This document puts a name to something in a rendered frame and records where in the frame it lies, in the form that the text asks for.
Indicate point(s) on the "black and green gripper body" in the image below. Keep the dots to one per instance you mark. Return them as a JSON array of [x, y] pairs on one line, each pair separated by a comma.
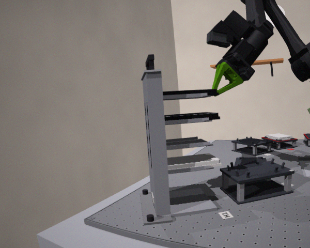
[[239, 65]]

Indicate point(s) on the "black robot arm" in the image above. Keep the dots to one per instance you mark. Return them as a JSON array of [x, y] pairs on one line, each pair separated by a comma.
[[256, 30]]

